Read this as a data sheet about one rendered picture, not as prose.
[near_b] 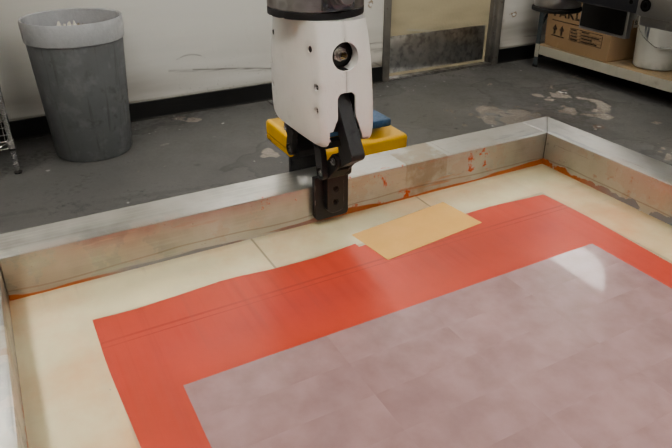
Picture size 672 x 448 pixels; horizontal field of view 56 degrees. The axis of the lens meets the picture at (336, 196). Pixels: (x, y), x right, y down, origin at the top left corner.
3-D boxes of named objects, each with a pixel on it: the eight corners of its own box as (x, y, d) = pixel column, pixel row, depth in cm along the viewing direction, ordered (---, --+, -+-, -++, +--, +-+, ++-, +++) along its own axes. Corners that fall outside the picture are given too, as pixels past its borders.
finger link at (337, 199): (364, 151, 50) (362, 225, 53) (344, 138, 53) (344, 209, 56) (328, 159, 49) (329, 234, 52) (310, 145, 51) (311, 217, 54)
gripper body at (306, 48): (392, -2, 46) (387, 142, 51) (327, -19, 54) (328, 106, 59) (299, 7, 43) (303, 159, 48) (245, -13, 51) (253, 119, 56)
